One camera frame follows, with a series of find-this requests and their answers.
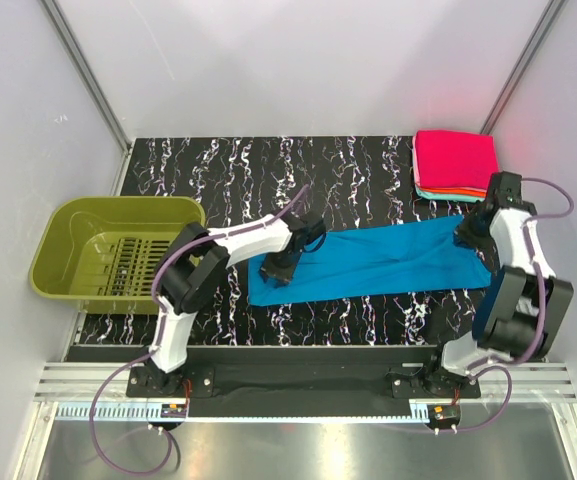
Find blue t shirt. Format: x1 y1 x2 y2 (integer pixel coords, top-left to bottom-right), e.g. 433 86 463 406
248 215 491 307

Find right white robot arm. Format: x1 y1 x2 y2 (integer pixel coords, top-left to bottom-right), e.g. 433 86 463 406
421 172 574 397

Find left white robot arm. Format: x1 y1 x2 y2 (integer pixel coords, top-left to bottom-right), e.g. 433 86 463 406
141 212 326 396

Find folded orange t shirt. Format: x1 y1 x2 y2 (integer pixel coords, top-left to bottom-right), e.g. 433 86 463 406
418 186 486 198

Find folded teal t shirt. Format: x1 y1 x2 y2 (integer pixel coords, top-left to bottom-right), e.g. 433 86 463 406
415 186 483 203

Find black marble pattern mat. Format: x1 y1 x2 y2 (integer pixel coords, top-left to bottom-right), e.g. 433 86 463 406
65 135 507 347

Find folded pink t shirt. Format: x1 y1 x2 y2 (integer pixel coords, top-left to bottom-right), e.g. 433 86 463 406
412 130 499 192

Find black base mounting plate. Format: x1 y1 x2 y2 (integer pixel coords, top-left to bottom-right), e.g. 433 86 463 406
65 342 484 421

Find olive green plastic basket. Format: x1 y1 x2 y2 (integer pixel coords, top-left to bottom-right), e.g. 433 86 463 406
29 196 206 315

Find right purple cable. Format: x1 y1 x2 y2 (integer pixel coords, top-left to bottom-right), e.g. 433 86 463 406
377 177 577 434

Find purple cable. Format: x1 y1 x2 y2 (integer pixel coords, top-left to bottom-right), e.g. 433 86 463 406
377 177 577 434
90 183 312 476

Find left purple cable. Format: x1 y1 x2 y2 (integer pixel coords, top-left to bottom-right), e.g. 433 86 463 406
90 183 312 476

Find right aluminium corner post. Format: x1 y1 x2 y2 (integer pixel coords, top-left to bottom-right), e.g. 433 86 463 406
480 0 568 135

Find aluminium corner post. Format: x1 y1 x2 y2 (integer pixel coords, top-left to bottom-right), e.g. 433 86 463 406
480 0 568 135
37 0 134 151

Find aluminium rail frame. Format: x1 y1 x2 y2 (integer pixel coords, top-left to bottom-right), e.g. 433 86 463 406
15 363 577 479

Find left aluminium corner post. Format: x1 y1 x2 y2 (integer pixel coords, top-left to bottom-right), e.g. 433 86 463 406
37 0 134 151

